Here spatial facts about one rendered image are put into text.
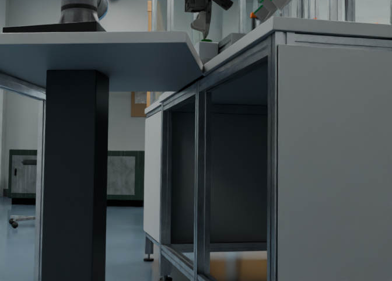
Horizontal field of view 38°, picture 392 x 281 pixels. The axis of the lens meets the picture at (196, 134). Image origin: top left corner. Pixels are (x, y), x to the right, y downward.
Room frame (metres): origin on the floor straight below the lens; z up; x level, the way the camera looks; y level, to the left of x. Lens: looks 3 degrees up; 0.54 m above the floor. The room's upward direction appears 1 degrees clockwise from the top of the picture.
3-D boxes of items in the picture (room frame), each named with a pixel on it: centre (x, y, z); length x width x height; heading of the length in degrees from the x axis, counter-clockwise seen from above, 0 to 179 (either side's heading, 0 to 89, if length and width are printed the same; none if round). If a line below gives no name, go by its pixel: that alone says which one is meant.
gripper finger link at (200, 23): (1.94, -0.01, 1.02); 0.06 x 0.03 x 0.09; 103
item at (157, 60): (1.83, 0.33, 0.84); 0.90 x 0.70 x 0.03; 174
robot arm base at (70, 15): (1.83, 0.38, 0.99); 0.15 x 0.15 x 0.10
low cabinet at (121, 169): (8.23, 1.46, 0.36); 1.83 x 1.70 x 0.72; 84
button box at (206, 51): (2.03, -0.02, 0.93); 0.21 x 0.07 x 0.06; 13
